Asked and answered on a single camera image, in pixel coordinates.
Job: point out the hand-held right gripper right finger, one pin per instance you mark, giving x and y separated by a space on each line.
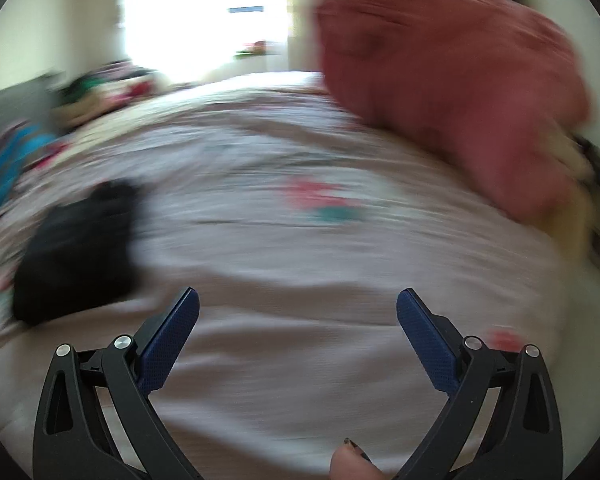
425 340

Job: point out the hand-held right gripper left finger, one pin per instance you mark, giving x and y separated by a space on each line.
172 340

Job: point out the black sweater with orange cuffs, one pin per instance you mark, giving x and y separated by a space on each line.
75 255

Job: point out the pile of folded clothes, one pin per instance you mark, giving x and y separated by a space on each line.
100 95

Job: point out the person's right hand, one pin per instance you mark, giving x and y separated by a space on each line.
352 462

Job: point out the pink strawberry print bedsheet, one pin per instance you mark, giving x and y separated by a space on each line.
280 250

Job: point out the striped blue and purple pillow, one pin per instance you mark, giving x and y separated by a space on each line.
10 165

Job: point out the pink crumpled blanket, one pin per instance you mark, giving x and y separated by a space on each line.
455 70

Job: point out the grey quilted headboard cover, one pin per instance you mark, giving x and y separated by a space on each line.
10 105

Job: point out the pink cloth heap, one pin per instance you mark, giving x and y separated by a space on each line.
252 49

